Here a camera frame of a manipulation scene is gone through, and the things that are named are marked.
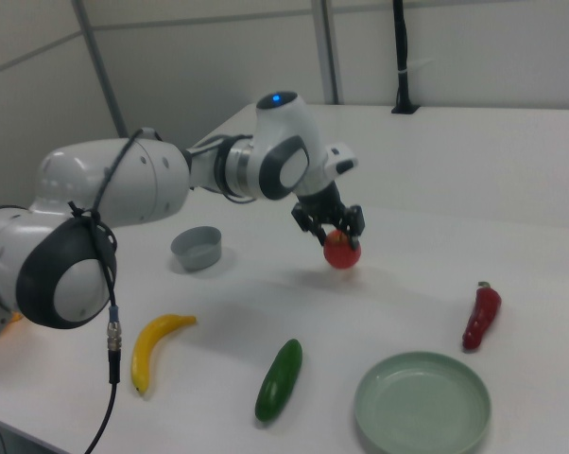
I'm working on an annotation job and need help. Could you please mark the black camera stand pole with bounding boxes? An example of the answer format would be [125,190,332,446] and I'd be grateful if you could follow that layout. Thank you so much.
[390,0,421,115]

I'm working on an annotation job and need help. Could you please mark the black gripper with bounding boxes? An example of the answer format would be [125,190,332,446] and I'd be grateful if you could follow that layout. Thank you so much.
[290,181,366,250]

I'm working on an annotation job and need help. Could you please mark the red apple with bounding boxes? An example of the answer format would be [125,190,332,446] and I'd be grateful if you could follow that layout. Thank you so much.
[322,230,363,271]

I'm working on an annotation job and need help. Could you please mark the pale green plate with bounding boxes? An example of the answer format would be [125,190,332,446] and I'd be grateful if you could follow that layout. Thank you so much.
[353,350,492,454]

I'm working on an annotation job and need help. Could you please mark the small grey bowl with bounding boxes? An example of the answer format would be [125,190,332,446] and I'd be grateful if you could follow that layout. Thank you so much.
[170,225,224,271]

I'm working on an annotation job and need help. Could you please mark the green cucumber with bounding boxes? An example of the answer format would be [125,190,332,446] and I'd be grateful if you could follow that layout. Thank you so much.
[254,338,304,423]

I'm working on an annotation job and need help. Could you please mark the yellow banana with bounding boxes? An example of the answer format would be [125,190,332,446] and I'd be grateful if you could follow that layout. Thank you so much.
[130,313,198,395]

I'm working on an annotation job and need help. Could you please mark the red chili pepper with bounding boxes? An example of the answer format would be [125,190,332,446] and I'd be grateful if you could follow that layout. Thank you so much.
[461,281,503,352]

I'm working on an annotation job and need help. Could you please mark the white cable tie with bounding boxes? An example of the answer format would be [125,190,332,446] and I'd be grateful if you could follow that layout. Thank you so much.
[396,57,436,76]

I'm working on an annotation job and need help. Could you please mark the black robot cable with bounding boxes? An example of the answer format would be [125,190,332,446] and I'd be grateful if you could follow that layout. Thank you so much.
[66,128,165,454]

